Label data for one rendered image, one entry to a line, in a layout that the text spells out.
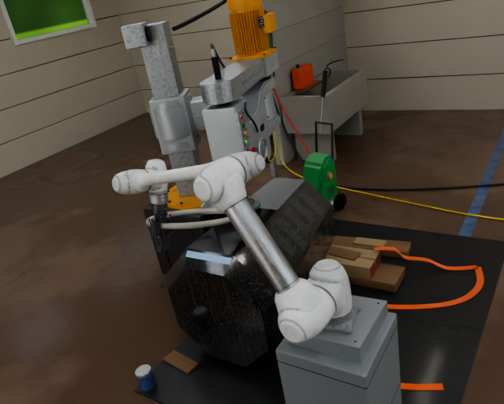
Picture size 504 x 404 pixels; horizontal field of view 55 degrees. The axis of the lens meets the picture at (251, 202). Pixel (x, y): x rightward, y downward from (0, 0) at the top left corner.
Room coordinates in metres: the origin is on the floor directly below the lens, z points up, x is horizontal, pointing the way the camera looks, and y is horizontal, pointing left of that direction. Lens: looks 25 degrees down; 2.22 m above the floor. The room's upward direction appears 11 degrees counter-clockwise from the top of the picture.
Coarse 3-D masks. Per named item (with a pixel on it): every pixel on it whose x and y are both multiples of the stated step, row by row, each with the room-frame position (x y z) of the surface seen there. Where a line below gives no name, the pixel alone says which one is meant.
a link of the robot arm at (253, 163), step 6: (234, 156) 1.77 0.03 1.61; (240, 156) 1.77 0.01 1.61; (246, 156) 1.78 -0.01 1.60; (252, 156) 1.77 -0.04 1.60; (258, 156) 1.77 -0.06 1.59; (240, 162) 1.75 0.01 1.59; (246, 162) 1.76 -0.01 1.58; (252, 162) 1.75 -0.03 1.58; (258, 162) 1.76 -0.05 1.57; (264, 162) 1.80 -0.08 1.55; (246, 168) 1.74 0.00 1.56; (252, 168) 1.74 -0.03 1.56; (258, 168) 1.75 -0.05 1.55; (246, 174) 1.74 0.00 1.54; (252, 174) 1.75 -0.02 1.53; (258, 174) 1.77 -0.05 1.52; (246, 180) 1.75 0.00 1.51
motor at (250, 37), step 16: (240, 0) 3.39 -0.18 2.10; (256, 0) 3.41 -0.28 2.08; (240, 16) 3.39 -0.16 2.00; (256, 16) 3.40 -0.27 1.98; (272, 16) 3.47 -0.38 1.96; (240, 32) 3.40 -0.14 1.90; (256, 32) 3.39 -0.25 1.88; (240, 48) 3.43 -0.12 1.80; (256, 48) 3.38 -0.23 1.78; (272, 48) 3.57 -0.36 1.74
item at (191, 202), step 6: (174, 186) 3.73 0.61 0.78; (168, 192) 3.61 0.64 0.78; (174, 192) 3.59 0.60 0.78; (168, 198) 3.49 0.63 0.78; (174, 198) 3.47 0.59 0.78; (180, 198) 3.45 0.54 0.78; (186, 198) 3.42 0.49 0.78; (192, 198) 3.40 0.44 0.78; (168, 204) 3.39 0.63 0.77; (174, 204) 3.36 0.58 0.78; (180, 204) 3.32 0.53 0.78; (186, 204) 3.30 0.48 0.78; (192, 204) 3.28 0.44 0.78; (198, 204) 3.26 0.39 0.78
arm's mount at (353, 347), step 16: (352, 304) 1.70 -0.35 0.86; (368, 304) 1.68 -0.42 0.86; (384, 304) 1.66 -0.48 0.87; (368, 320) 1.57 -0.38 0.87; (320, 336) 1.53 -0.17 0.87; (336, 336) 1.51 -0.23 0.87; (352, 336) 1.49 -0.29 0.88; (368, 336) 1.48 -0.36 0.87; (336, 352) 1.47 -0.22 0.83; (352, 352) 1.43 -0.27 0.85
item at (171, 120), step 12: (192, 96) 3.62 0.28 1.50; (156, 108) 3.42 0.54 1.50; (168, 108) 3.38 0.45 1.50; (180, 108) 3.40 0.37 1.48; (192, 108) 3.45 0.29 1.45; (156, 120) 3.43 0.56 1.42; (168, 120) 3.38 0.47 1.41; (180, 120) 3.39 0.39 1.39; (192, 120) 3.44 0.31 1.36; (156, 132) 3.46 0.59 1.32; (168, 132) 3.39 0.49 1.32; (180, 132) 3.38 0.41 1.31; (192, 132) 3.42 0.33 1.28
